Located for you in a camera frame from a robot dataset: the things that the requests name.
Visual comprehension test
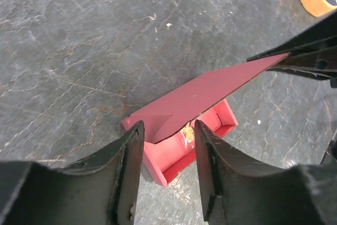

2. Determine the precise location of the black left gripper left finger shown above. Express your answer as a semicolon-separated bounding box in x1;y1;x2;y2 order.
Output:
1;121;144;224

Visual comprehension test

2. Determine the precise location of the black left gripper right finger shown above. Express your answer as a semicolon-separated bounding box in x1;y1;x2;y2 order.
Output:
194;120;336;224

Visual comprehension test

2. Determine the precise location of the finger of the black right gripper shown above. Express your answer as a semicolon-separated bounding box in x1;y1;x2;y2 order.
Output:
269;51;336;80
246;11;336;62

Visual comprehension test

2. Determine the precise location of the brown debris bit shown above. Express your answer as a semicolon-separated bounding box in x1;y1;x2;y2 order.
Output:
180;122;195;148

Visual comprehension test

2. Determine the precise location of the pink paper box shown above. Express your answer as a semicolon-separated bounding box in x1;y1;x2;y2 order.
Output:
121;53;287;186

